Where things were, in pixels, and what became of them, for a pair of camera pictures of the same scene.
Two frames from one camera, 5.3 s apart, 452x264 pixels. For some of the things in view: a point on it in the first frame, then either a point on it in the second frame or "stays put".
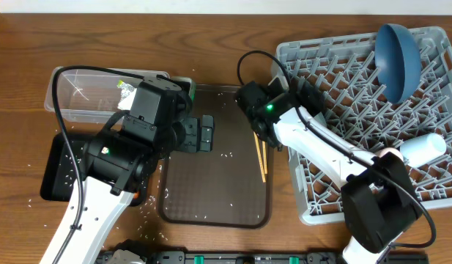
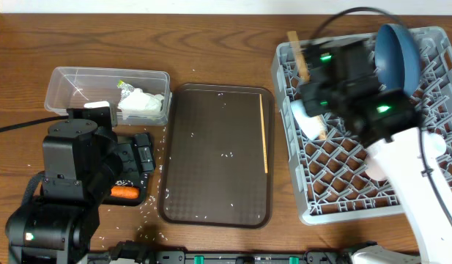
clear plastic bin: (95, 96) stays put
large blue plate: (398, 61) stays put
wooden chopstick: (259, 157) → (304, 73)
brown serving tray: (223, 188) stays put
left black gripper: (198, 140) → (138, 163)
